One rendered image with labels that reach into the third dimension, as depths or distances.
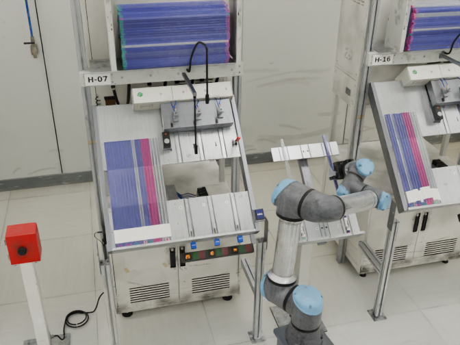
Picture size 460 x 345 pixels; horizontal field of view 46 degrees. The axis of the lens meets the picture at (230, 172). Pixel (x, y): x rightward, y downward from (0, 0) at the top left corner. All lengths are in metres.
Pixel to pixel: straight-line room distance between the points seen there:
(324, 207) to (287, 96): 2.67
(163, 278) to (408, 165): 1.42
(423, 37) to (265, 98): 1.77
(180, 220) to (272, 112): 2.20
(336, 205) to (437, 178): 1.13
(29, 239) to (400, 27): 2.06
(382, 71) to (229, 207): 1.23
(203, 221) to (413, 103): 1.32
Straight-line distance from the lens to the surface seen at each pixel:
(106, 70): 2.58
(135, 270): 2.95
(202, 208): 2.55
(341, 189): 2.31
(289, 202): 1.97
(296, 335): 2.22
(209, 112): 2.66
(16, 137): 4.37
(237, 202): 2.58
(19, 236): 2.58
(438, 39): 3.10
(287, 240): 2.07
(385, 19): 3.13
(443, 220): 3.50
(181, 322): 3.13
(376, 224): 3.26
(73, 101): 4.23
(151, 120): 2.68
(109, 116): 2.68
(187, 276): 3.03
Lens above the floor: 2.18
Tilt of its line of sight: 29 degrees down
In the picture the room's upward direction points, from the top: 1 degrees clockwise
